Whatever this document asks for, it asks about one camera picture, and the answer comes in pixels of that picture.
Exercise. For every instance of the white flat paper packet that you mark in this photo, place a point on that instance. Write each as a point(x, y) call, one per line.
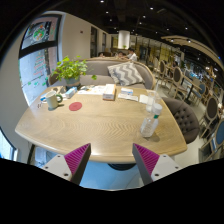
point(128, 97)

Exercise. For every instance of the person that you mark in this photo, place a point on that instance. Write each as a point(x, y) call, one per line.
point(120, 54)
point(132, 55)

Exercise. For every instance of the small blue white carton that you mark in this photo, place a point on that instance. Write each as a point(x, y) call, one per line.
point(70, 92)

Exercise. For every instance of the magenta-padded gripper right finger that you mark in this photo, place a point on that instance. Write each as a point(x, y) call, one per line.
point(146, 157)

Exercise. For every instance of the dark grey tufted chair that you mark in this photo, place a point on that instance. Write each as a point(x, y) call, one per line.
point(183, 118)

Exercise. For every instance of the grey curved sofa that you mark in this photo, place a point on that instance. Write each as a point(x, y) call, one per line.
point(100, 68)

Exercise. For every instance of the flat round red coaster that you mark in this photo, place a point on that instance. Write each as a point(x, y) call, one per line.
point(75, 106)

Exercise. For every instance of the group of wooden dining chairs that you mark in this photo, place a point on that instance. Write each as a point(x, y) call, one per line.
point(211, 108)

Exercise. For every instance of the food picture window sign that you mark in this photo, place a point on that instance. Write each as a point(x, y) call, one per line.
point(40, 33)

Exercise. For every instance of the printed paper menu sheet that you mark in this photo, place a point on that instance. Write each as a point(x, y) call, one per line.
point(95, 90)

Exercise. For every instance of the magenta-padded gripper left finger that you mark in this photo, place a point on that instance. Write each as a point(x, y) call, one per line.
point(77, 157)

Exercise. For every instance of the green potted plant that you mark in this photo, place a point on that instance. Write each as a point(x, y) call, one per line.
point(70, 70)

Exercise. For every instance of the clear drinking glass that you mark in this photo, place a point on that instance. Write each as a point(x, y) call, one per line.
point(150, 101)

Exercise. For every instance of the grey white zigzag cushion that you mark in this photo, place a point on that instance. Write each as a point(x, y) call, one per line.
point(126, 74)

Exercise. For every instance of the clear white-capped water bottle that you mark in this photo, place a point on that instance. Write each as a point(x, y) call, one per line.
point(149, 125)

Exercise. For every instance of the white orange carton box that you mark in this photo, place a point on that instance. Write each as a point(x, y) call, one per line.
point(109, 92)

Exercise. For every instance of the blue white packet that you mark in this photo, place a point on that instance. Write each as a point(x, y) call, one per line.
point(127, 91)

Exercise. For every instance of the white paper napkin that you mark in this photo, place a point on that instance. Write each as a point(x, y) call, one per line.
point(143, 98)

